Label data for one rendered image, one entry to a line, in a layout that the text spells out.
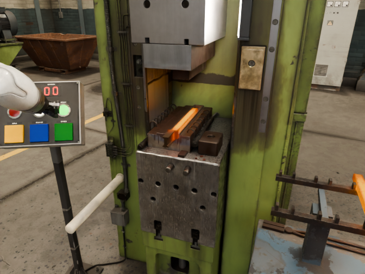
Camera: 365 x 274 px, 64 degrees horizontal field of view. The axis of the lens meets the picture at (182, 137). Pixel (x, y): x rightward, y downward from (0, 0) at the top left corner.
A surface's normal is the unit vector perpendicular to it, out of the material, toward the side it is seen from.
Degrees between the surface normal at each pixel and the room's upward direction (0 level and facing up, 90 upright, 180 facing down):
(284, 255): 0
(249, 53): 90
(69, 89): 60
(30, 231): 0
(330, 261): 0
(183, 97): 90
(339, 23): 90
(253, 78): 90
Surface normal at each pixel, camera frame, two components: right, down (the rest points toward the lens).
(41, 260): 0.00, -0.91
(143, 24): -0.32, 0.38
